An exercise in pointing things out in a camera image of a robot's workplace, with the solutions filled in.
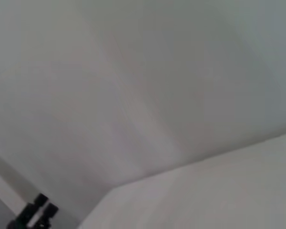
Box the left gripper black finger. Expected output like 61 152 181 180
37 203 60 229
8 193 50 229

